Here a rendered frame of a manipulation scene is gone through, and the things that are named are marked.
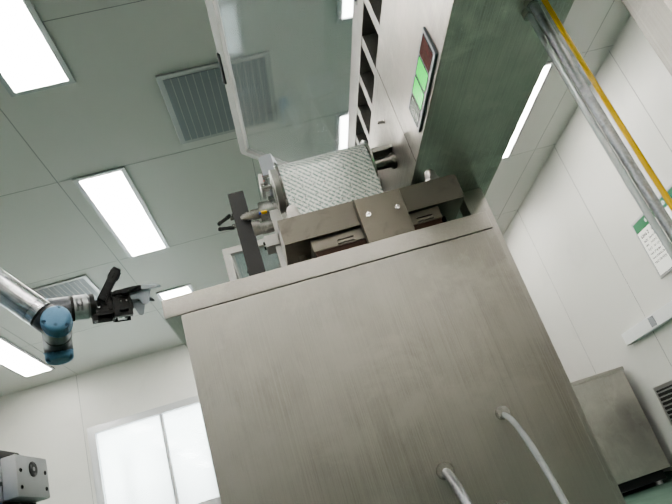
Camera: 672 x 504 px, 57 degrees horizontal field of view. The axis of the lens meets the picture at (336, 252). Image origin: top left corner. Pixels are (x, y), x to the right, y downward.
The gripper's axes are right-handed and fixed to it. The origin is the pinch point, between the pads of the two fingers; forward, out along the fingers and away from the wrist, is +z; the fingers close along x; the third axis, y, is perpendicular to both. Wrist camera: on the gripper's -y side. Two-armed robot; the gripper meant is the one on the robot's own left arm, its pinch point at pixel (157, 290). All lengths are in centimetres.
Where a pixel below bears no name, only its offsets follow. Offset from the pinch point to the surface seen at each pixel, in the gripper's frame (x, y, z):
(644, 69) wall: -38, -120, 337
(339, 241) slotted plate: 80, 18, 24
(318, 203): 60, 0, 31
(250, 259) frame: 21.8, 0.3, 24.0
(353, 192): 64, 0, 40
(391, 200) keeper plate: 87, 12, 34
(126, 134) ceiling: -142, -138, 23
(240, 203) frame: 19.7, -18.8, 25.5
